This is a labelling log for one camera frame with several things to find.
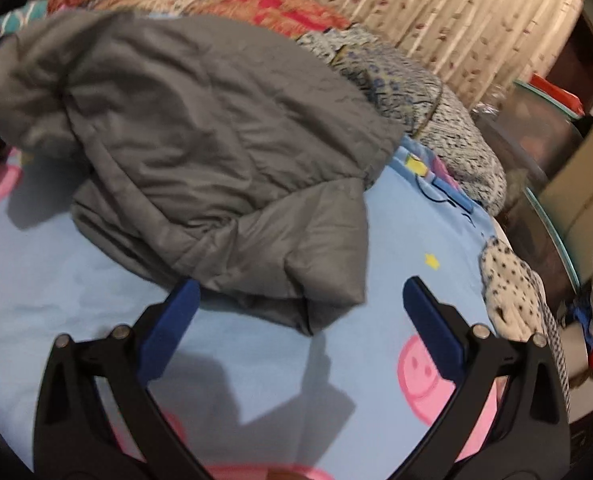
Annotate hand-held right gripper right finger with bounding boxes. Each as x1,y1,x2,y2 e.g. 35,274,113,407
403,276,572,480

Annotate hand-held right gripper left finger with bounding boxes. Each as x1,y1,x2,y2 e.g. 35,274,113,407
32,278,212,480

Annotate grey padded jacket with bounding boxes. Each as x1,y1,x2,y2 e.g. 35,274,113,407
0,10,407,337

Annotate white black dotted cloth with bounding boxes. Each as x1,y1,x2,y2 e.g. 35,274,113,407
479,237,572,411

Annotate blue cartoon printed bed sheet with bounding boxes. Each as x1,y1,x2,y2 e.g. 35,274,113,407
0,140,507,480

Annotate clear plastic storage box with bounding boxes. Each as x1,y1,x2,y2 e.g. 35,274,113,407
506,187,582,306
476,79,584,181

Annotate beige fabric bag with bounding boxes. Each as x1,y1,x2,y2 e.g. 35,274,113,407
543,110,593,281

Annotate blue white speckled blanket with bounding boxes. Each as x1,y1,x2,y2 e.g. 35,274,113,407
296,27,507,211

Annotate red flat package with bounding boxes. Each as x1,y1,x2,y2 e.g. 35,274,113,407
529,74,585,117

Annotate dark brown wooden cabinet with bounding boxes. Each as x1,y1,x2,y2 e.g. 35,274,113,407
546,10,593,106

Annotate beige leaf printed curtain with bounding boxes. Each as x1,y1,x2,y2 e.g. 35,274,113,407
276,0,588,111

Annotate teal white patterned cloth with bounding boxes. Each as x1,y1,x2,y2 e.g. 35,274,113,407
0,0,50,37

